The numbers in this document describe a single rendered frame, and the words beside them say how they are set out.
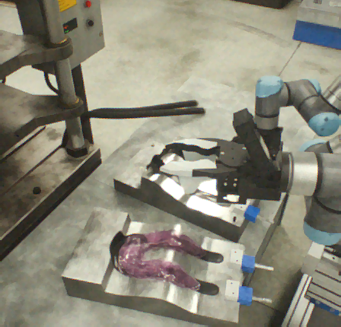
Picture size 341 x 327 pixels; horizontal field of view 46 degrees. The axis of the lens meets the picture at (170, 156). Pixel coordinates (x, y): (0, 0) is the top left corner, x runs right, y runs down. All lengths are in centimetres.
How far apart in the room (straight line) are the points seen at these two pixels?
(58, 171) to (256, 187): 111
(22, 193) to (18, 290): 43
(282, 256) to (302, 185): 172
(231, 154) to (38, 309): 83
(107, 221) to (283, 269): 128
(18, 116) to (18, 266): 53
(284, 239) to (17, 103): 162
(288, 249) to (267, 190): 173
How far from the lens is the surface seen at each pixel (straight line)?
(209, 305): 121
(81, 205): 152
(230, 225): 135
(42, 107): 161
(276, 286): 229
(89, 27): 178
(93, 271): 121
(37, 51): 145
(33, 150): 182
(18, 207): 160
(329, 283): 125
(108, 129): 315
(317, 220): 78
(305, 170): 69
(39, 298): 134
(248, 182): 69
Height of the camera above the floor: 192
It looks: 42 degrees down
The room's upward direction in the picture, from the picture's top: straight up
